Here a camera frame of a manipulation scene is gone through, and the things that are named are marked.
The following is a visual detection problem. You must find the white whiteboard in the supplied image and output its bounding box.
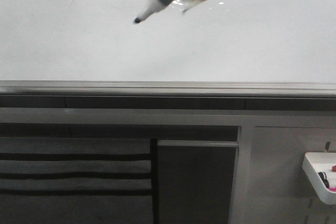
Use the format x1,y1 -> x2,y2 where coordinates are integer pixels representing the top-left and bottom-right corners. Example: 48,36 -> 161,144
1,0 -> 335,83

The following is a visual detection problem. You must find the grey striped drawer cabinet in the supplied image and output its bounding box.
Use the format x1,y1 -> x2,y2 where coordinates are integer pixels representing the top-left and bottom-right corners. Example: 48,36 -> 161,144
1,137 -> 158,223

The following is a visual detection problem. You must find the dark grey cabinet door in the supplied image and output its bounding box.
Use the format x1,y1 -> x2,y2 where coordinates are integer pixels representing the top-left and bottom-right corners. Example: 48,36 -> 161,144
158,140 -> 238,223

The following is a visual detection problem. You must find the black tray hook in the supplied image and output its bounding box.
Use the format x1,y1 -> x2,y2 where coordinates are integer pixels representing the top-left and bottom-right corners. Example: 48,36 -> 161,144
324,141 -> 331,153

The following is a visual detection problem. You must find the black marker in tray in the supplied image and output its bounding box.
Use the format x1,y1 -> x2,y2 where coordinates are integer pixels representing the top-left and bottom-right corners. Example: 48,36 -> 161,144
318,172 -> 330,189

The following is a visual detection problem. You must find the white wall-mounted tray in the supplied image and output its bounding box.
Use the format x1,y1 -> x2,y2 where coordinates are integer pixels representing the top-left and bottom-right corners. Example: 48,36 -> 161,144
302,152 -> 335,205

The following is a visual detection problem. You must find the grey whiteboard ledge tray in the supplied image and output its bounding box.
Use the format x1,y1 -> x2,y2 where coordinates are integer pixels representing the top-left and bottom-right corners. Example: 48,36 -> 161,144
1,80 -> 335,99

